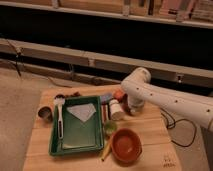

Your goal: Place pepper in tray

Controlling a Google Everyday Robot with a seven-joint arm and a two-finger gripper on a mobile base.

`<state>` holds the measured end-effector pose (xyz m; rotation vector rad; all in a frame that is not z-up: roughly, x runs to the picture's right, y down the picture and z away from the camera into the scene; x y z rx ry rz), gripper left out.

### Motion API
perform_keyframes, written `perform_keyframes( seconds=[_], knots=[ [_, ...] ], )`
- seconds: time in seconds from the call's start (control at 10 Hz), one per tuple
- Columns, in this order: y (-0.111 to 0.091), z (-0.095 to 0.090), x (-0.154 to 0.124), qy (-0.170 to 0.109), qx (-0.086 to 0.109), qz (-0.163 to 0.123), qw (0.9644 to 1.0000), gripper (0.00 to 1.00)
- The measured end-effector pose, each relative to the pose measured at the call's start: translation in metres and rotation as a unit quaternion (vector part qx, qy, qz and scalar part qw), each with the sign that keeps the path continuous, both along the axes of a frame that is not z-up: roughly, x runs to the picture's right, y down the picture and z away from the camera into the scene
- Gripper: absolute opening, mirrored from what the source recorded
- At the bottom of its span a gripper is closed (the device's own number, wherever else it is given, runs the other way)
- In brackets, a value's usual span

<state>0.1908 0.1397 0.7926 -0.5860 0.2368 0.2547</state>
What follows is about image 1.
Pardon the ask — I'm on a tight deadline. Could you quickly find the small metal cup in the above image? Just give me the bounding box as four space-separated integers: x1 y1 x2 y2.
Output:
38 106 53 122

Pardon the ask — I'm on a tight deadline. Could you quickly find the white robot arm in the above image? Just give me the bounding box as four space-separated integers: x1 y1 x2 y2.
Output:
121 67 213 132

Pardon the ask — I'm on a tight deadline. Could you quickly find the black cable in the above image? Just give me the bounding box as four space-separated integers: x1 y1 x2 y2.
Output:
160 108 198 148

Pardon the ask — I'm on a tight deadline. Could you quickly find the green plastic tray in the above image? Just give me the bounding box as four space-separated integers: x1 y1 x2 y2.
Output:
49 96 104 156

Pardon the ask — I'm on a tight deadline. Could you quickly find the small green cup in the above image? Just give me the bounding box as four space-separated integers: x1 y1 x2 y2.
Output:
104 120 117 136

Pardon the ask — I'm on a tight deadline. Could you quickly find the dark red dried item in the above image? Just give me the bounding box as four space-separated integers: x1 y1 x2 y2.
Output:
55 92 81 99

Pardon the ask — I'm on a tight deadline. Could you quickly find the red pepper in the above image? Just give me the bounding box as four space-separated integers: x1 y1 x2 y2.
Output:
113 89 126 102

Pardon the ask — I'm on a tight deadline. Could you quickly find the striped cloth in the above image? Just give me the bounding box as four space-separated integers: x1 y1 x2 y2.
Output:
100 93 113 122

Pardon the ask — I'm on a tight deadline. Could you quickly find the yellow pencil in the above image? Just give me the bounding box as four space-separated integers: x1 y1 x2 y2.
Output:
101 140 111 161

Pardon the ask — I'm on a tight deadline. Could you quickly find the white folded paper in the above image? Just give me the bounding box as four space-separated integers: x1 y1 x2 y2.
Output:
67 103 96 122

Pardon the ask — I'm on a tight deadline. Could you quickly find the orange clay bowl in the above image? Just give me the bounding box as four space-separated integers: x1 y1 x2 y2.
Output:
111 128 142 164

